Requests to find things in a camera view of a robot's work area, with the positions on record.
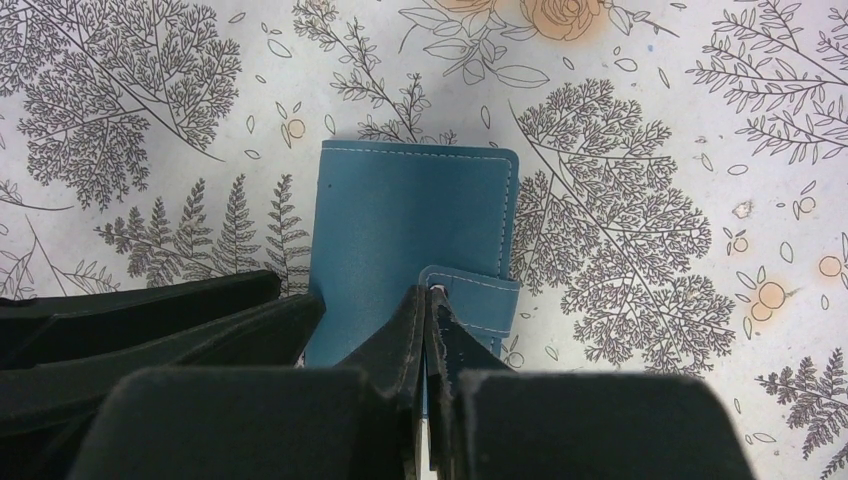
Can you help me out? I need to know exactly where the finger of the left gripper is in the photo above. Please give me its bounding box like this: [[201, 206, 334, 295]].
[[1, 270, 281, 370], [1, 294, 325, 479]]

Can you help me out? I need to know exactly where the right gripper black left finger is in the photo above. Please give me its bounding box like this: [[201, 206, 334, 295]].
[[70, 286, 426, 479]]

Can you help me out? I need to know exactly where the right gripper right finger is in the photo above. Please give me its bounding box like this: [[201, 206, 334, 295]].
[[424, 287, 753, 479]]

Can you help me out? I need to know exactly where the blue leather card holder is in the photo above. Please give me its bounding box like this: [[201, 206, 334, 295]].
[[305, 140, 520, 366]]

